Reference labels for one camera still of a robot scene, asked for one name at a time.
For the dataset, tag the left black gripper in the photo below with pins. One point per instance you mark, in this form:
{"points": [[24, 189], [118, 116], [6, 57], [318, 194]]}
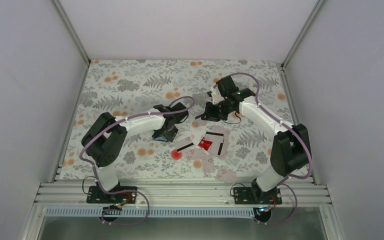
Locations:
{"points": [[170, 135]]}

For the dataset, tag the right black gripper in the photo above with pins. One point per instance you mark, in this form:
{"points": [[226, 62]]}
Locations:
{"points": [[209, 114]]}

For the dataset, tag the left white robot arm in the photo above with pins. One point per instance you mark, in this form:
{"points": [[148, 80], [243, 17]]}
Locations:
{"points": [[103, 142]]}

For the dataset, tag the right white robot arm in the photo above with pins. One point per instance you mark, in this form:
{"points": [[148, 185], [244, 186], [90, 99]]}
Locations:
{"points": [[291, 155]]}

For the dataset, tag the red credit card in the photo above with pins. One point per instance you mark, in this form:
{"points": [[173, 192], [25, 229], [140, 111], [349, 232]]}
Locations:
{"points": [[205, 144]]}

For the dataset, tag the floral card in middle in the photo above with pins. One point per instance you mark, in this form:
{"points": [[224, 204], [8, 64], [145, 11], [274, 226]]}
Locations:
{"points": [[208, 165]]}

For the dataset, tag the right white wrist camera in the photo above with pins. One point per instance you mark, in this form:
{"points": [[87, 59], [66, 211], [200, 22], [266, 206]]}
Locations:
{"points": [[215, 96]]}

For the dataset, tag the floral card near rail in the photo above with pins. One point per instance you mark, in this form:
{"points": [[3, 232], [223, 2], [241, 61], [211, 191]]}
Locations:
{"points": [[226, 175]]}

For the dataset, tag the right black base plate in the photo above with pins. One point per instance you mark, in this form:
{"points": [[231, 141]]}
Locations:
{"points": [[254, 196]]}

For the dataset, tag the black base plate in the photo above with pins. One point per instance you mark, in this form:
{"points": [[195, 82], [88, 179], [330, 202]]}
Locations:
{"points": [[254, 196], [96, 196]]}

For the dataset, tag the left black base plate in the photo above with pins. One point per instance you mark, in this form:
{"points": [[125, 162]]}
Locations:
{"points": [[96, 196]]}

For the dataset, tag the grey slotted cable duct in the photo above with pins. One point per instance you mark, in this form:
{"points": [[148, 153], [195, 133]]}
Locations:
{"points": [[153, 212]]}

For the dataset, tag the aluminium rail frame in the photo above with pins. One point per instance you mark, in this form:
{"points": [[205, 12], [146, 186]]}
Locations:
{"points": [[185, 192]]}

